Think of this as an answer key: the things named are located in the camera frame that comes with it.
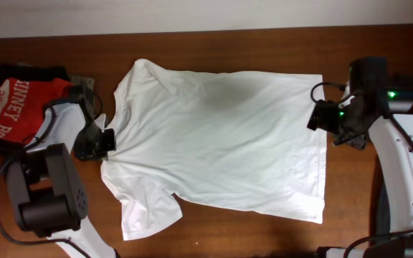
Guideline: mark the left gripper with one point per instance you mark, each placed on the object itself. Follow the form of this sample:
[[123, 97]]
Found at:
[[85, 153]]

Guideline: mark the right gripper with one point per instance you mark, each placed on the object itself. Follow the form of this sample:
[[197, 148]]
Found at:
[[321, 113]]

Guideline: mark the grey garment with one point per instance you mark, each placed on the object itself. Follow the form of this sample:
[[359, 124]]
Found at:
[[87, 82]]

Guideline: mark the red printed t-shirt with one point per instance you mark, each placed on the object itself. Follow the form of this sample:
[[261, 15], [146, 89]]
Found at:
[[21, 105]]

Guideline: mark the white t-shirt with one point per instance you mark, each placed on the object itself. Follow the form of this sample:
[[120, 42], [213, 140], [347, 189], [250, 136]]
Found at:
[[235, 141]]

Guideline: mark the black garment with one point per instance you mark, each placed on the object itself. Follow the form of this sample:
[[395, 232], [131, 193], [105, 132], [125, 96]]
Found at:
[[26, 73]]

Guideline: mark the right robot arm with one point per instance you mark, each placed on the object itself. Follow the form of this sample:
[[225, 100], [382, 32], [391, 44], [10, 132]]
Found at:
[[376, 107]]

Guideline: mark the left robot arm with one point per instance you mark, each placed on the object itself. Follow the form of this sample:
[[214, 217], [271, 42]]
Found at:
[[46, 193]]

